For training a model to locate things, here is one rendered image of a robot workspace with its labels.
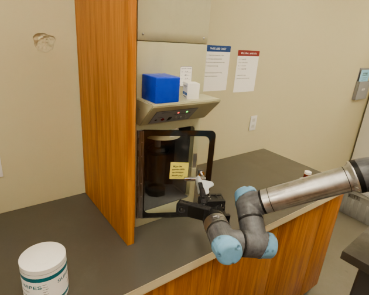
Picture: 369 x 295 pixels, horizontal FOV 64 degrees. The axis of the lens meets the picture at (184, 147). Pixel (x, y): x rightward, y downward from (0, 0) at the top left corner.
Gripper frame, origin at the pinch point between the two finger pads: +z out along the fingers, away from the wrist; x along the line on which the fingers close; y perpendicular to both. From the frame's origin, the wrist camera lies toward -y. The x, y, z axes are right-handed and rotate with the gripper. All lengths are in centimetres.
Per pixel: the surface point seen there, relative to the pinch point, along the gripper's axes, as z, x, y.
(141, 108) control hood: 11.0, 28.1, -19.9
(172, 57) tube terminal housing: 21, 46, -8
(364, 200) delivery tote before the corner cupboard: 136, -94, 217
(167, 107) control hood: 7.5, 29.6, -10.8
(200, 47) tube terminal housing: 27, 50, 4
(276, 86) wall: 117, 23, 87
